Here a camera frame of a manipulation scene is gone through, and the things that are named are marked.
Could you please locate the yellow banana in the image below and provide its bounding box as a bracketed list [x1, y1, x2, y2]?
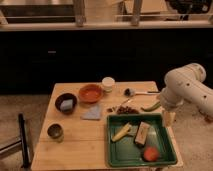
[111, 123, 132, 142]

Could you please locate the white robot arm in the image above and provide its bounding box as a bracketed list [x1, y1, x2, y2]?
[158, 63, 213, 123]

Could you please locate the green chili pepper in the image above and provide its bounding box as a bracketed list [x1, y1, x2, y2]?
[141, 101, 161, 112]

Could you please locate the tan sponge block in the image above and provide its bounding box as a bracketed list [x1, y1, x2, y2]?
[135, 122, 150, 145]

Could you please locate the red tomato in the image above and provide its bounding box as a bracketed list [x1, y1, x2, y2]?
[143, 147, 159, 162]

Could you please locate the white cup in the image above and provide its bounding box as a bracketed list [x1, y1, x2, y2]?
[102, 77, 115, 92]

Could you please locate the grey folded cloth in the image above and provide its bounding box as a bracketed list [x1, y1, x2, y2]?
[81, 105, 101, 120]

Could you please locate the orange bowl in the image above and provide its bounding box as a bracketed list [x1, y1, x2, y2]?
[78, 84, 103, 103]

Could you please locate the grey blue sponge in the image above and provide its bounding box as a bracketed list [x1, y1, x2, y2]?
[60, 99, 73, 111]

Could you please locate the dark brown bowl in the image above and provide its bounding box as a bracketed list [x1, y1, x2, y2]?
[55, 93, 77, 115]

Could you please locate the dark metal cup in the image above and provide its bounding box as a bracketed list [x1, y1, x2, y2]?
[47, 124, 64, 143]

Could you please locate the black metal stand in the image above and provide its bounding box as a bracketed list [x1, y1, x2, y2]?
[0, 113, 31, 169]

